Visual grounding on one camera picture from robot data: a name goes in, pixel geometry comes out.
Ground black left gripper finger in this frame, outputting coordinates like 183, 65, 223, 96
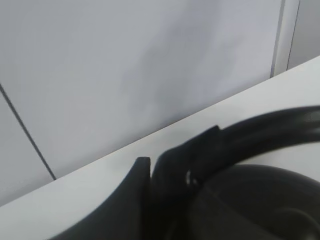
53, 157, 151, 240

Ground black round teapot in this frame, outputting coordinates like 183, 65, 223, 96
145, 106, 320, 240

